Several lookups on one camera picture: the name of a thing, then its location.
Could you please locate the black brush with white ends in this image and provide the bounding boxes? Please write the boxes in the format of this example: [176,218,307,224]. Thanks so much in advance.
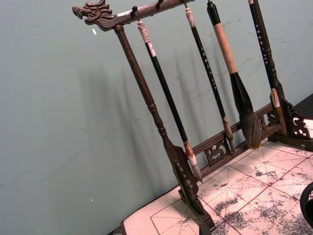
[136,20,203,183]

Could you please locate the black lettered brush, brown tip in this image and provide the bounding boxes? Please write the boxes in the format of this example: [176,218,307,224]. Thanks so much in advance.
[247,0,288,136]

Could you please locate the black ink dish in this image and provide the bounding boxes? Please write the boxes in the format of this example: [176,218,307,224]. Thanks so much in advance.
[299,182,313,224]

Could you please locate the large tan handled brush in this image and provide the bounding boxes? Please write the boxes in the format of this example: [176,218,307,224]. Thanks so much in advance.
[206,0,262,151]

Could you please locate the white gridded calligraphy practice mat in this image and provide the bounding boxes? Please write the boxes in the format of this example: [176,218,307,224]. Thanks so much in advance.
[120,139,313,235]

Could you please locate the dark wooden dragon brush rack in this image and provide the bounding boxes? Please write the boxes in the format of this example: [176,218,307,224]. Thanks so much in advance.
[72,0,313,235]

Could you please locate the thin black brush, white cap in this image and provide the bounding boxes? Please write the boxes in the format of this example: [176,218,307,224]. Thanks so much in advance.
[184,7,236,155]

